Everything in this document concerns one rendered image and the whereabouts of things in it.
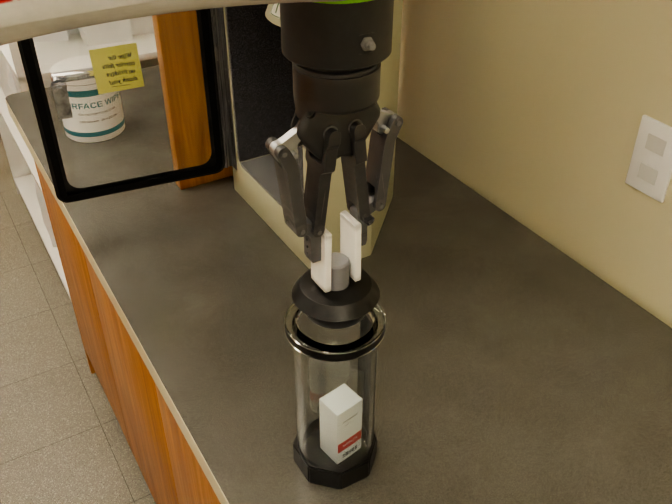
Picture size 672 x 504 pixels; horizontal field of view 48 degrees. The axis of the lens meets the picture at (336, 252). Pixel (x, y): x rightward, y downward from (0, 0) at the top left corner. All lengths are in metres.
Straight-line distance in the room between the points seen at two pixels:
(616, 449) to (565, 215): 0.48
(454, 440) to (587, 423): 0.18
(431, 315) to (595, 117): 0.40
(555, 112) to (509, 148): 0.14
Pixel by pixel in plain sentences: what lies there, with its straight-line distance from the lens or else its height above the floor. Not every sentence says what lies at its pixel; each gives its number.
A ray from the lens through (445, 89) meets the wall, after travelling 1.53.
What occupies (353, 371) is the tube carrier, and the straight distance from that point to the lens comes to 0.80.
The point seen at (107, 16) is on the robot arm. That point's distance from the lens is 0.49.
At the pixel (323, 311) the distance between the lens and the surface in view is 0.74.
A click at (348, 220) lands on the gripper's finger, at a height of 1.29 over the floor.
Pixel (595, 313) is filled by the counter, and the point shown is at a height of 0.94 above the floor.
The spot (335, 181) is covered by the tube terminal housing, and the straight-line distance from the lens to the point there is 1.15.
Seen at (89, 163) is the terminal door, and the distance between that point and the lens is 1.37.
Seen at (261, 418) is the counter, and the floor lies 0.94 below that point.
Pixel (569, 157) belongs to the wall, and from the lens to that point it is 1.31.
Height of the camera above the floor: 1.69
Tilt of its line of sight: 36 degrees down
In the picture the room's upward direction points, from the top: straight up
